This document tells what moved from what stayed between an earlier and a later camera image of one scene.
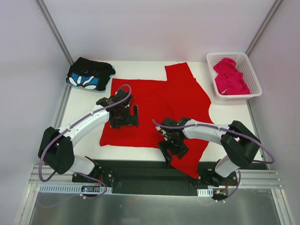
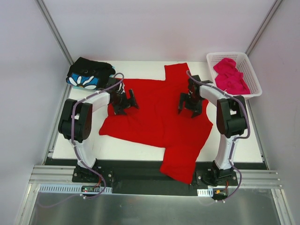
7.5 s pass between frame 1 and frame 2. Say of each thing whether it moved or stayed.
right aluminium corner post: stayed
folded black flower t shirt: stayed
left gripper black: moved
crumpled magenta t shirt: stayed
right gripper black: moved
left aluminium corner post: stayed
